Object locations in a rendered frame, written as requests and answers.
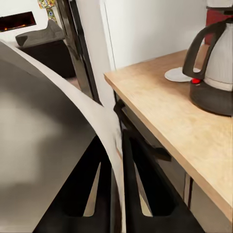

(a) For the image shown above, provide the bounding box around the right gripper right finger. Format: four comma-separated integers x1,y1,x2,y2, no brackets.
122,129,205,233

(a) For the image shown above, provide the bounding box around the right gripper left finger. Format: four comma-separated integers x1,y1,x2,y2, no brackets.
33,135,112,233

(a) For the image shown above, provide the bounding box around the paper coffee filter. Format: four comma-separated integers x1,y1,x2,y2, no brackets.
0,39,122,233

